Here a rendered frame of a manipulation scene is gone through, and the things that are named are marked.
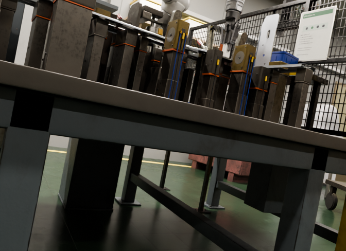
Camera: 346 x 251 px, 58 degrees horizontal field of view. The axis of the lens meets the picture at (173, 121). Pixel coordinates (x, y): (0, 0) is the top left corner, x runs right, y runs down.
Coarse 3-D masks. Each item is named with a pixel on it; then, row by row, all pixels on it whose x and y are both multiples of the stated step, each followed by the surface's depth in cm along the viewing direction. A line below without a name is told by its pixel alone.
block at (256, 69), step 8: (256, 72) 148; (264, 72) 147; (256, 80) 147; (264, 80) 148; (256, 88) 147; (264, 88) 148; (248, 96) 151; (256, 96) 147; (248, 104) 150; (256, 104) 147; (248, 112) 149; (256, 112) 148
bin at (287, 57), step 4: (272, 52) 184; (276, 52) 182; (280, 52) 180; (284, 52) 178; (272, 56) 184; (276, 56) 182; (280, 56) 180; (284, 56) 179; (288, 56) 181; (292, 56) 183; (272, 60) 184; (276, 60) 182; (280, 60) 180; (284, 60) 179; (288, 60) 182; (292, 60) 184; (296, 60) 187
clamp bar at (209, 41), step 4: (208, 28) 176; (212, 28) 176; (216, 28) 174; (208, 32) 176; (212, 32) 177; (208, 36) 175; (212, 36) 177; (208, 40) 175; (212, 40) 176; (208, 44) 174; (212, 44) 176; (212, 48) 176
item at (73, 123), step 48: (0, 96) 58; (48, 96) 61; (0, 144) 81; (144, 144) 72; (192, 144) 78; (240, 144) 85; (288, 144) 93; (0, 192) 59; (240, 192) 237; (288, 192) 104; (0, 240) 60; (240, 240) 127; (288, 240) 101; (336, 240) 167
